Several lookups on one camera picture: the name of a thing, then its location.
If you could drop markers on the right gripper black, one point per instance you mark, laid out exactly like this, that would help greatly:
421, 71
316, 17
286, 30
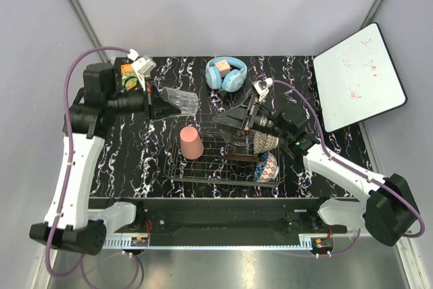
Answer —
234, 118

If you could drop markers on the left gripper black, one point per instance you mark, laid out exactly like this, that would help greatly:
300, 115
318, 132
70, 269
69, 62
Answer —
157, 107

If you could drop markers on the clear drinking glass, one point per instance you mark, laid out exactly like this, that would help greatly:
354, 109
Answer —
187, 102

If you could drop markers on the red floral lacquer bowl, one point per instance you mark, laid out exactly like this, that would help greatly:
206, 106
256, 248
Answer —
242, 157

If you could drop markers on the brown patterned ceramic bowl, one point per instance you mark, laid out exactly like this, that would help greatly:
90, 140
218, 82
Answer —
263, 142

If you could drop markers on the wire dish rack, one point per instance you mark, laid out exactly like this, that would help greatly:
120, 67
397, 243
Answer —
213, 166

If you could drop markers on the pink plastic cup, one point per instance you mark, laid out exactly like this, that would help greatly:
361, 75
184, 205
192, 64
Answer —
191, 143

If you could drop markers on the blue patterned bowl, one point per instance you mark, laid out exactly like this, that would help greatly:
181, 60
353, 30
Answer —
266, 169

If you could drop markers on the clear glass plate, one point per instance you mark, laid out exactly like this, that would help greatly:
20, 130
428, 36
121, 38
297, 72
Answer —
235, 140

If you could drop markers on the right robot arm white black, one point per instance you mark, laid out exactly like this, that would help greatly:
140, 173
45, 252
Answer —
384, 206

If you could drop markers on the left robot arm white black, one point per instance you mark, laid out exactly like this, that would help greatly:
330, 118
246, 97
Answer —
68, 224

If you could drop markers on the light blue headphones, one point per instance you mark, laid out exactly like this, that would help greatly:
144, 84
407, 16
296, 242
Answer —
230, 83

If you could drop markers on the orange green book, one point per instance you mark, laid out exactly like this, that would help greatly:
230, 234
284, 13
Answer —
129, 81

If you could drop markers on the small pink cube box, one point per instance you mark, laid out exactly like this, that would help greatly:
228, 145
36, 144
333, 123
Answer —
223, 67

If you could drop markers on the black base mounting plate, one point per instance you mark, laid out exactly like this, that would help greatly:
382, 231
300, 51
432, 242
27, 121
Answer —
226, 223

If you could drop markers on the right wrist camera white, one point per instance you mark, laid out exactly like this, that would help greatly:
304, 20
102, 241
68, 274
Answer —
262, 88

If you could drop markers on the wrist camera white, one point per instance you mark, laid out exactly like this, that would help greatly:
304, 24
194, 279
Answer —
142, 65
262, 88

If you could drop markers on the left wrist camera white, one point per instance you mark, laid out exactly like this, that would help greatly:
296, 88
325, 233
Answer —
142, 65

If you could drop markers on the white board black frame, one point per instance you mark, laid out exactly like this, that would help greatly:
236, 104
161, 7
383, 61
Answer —
357, 79

